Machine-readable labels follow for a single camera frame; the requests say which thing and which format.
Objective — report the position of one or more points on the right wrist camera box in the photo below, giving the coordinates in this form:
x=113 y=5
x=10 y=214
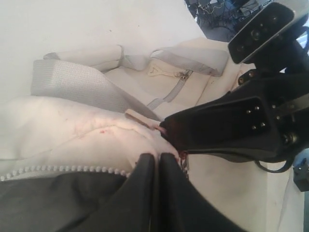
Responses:
x=272 y=21

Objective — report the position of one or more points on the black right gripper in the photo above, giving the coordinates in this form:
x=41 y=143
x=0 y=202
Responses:
x=271 y=128

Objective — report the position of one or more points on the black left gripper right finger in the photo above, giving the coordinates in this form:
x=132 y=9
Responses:
x=220 y=196

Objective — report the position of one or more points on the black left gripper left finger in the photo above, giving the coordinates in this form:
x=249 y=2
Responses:
x=129 y=209

